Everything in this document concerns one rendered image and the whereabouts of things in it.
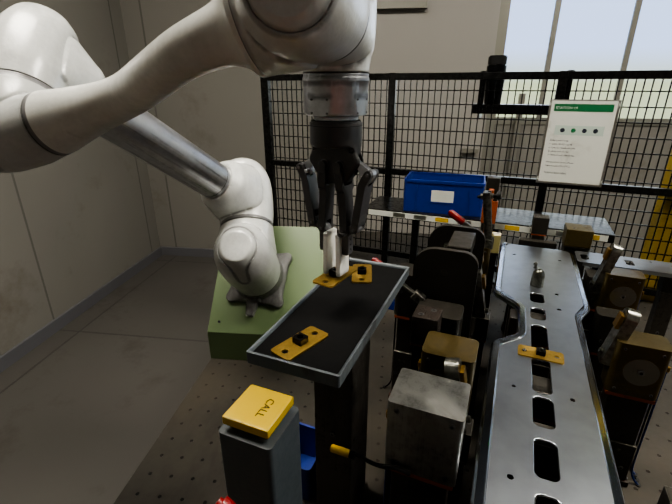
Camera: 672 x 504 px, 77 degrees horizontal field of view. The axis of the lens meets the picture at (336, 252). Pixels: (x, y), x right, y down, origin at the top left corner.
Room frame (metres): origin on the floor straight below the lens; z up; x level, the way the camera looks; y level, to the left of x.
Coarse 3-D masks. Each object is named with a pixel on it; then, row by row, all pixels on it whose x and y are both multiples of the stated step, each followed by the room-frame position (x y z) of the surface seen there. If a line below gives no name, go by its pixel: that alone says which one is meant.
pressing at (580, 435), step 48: (528, 288) 1.00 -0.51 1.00; (576, 288) 1.00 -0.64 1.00; (528, 336) 0.77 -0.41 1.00; (576, 336) 0.77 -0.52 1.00; (528, 384) 0.61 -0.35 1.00; (576, 384) 0.61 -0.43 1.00; (480, 432) 0.50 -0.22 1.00; (528, 432) 0.50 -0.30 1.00; (576, 432) 0.50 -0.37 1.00; (480, 480) 0.41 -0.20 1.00; (528, 480) 0.42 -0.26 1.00; (576, 480) 0.42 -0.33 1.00
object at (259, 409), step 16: (240, 400) 0.39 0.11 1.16; (256, 400) 0.39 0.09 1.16; (272, 400) 0.39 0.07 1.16; (288, 400) 0.39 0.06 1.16; (224, 416) 0.37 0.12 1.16; (240, 416) 0.36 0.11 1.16; (256, 416) 0.36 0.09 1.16; (272, 416) 0.36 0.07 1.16; (256, 432) 0.35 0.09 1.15; (272, 432) 0.35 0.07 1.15
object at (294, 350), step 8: (312, 328) 0.54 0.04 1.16; (296, 336) 0.51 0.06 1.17; (304, 336) 0.51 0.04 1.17; (312, 336) 0.52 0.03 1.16; (320, 336) 0.52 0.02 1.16; (280, 344) 0.50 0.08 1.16; (288, 344) 0.50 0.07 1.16; (296, 344) 0.50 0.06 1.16; (304, 344) 0.50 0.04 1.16; (312, 344) 0.50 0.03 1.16; (272, 352) 0.48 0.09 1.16; (280, 352) 0.48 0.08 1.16; (288, 352) 0.48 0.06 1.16; (296, 352) 0.48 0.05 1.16; (288, 360) 0.46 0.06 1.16
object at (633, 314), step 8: (624, 312) 0.71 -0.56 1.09; (632, 312) 0.70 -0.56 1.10; (640, 312) 0.70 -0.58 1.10; (616, 320) 0.71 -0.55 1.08; (624, 320) 0.69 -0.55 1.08; (632, 320) 0.69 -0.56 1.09; (616, 328) 0.70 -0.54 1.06; (624, 328) 0.69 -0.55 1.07; (632, 328) 0.68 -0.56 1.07; (608, 336) 0.72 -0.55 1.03; (616, 336) 0.69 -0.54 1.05; (624, 336) 0.69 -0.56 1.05; (608, 344) 0.70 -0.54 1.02; (600, 352) 0.71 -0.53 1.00; (608, 352) 0.70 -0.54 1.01; (600, 360) 0.70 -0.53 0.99; (608, 360) 0.69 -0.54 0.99
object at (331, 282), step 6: (330, 270) 0.61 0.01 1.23; (354, 270) 0.63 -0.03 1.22; (324, 276) 0.61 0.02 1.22; (330, 276) 0.61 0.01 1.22; (336, 276) 0.61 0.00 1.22; (342, 276) 0.61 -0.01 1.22; (348, 276) 0.61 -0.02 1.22; (318, 282) 0.59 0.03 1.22; (330, 282) 0.59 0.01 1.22; (336, 282) 0.59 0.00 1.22
